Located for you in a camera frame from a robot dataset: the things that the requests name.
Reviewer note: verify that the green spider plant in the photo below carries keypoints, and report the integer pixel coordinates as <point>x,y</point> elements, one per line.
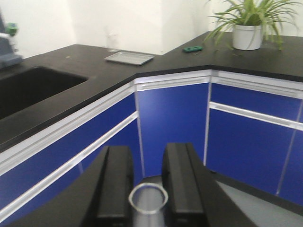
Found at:
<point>271,15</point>

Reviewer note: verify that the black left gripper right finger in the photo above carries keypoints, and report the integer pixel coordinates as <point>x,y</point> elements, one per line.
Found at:
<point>195,198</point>

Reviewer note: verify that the grey blue drying rack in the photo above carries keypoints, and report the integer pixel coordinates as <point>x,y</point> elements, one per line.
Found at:
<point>8,49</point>

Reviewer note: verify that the blue cabinet front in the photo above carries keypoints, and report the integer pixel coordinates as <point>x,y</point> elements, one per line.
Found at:
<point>246,127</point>

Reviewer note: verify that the green plastic clamp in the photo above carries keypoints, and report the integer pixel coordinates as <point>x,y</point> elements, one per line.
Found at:
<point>192,49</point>

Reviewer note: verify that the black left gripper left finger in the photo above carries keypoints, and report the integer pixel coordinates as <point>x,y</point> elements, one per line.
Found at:
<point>109,206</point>

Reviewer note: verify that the black lab sink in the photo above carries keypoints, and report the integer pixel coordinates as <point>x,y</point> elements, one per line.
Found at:
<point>29,87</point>

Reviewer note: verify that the white plant pot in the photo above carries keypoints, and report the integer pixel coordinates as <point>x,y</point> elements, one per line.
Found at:
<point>247,37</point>

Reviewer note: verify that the clear glass beaker on counter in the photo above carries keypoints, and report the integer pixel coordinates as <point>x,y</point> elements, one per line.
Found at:
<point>111,40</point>

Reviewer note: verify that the clear glass test tube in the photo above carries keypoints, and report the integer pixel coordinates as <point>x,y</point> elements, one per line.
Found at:
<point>148,202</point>

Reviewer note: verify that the grey metal tray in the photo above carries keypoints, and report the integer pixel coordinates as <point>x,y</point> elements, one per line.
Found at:
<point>137,59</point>

